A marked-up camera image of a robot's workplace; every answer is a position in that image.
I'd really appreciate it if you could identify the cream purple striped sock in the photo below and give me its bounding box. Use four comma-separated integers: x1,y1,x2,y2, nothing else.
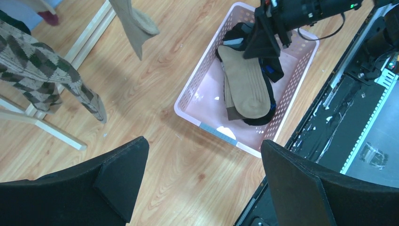
20,0,59,26

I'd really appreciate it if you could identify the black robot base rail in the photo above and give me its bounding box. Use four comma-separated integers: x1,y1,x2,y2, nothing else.
235,0,399,226

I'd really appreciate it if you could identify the black grey sock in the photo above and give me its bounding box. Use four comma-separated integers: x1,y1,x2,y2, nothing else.
222,22,254,51

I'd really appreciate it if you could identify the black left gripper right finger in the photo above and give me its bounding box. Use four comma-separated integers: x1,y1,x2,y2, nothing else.
261,140,399,226

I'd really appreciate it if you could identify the pink plastic basket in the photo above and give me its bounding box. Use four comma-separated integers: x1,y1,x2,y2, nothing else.
174,2,319,157

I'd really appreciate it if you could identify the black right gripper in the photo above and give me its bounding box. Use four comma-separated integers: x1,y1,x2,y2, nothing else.
243,0,292,59

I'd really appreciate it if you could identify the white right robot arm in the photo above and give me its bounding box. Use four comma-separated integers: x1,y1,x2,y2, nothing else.
255,0,362,48

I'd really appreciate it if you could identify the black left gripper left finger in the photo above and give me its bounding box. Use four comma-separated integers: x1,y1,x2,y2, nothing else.
0,137,149,226

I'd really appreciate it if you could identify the black blue sock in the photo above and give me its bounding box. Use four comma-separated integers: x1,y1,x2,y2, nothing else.
241,57,285,127

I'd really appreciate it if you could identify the argyle brown sock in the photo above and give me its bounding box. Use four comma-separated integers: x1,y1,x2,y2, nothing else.
0,21,107,123

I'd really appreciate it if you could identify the wooden clothes rack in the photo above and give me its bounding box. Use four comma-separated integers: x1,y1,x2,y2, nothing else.
0,0,117,152

